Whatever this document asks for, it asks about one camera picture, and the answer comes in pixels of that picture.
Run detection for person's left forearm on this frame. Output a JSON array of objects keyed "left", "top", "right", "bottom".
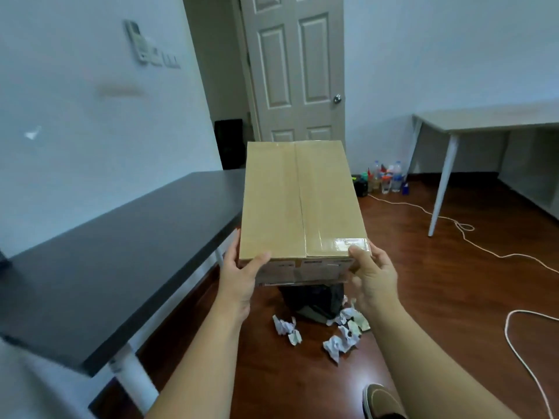
[{"left": 146, "top": 300, "right": 250, "bottom": 419}]

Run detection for white wall remote holder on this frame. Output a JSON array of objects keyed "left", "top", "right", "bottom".
[{"left": 125, "top": 20, "right": 149, "bottom": 64}]

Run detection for black fabric bag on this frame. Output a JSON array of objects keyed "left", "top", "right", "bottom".
[{"left": 214, "top": 119, "right": 246, "bottom": 171}]

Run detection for cardboard box with white labels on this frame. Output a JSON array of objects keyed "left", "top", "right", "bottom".
[{"left": 239, "top": 140, "right": 371, "bottom": 286}]

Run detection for thick white cable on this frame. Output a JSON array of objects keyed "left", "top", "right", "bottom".
[{"left": 504, "top": 309, "right": 559, "bottom": 419}]

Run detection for paper pieces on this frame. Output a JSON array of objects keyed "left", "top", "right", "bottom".
[{"left": 273, "top": 296, "right": 372, "bottom": 365}]

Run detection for cluster of plastic bottles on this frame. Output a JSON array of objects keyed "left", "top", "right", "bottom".
[{"left": 366, "top": 160, "right": 405, "bottom": 195}]

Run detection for person's right forearm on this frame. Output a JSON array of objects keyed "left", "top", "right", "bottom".
[{"left": 362, "top": 300, "right": 521, "bottom": 419}]

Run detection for white panel door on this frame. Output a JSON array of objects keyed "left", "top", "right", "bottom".
[{"left": 239, "top": 0, "right": 346, "bottom": 147}]

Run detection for person's left hand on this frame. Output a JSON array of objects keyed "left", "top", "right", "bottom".
[{"left": 217, "top": 229, "right": 271, "bottom": 321}]

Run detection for person's right hand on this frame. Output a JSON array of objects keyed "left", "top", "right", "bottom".
[{"left": 347, "top": 241, "right": 401, "bottom": 319}]

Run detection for person's right beige shoe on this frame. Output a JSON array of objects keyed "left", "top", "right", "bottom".
[{"left": 362, "top": 384, "right": 407, "bottom": 419}]

